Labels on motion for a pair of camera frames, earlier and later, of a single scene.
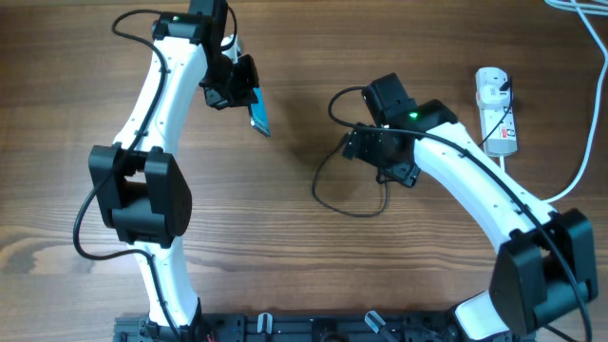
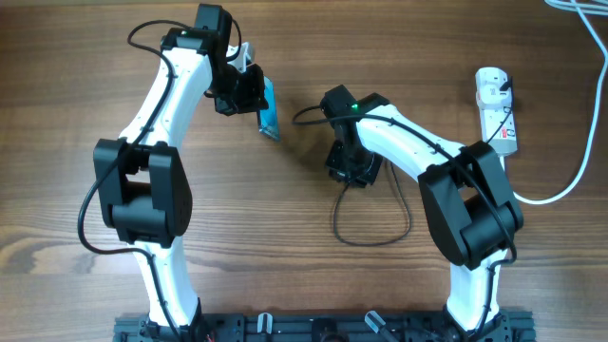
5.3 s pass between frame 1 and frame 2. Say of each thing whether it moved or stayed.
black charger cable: moved
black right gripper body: moved
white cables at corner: stayed
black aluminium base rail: stayed
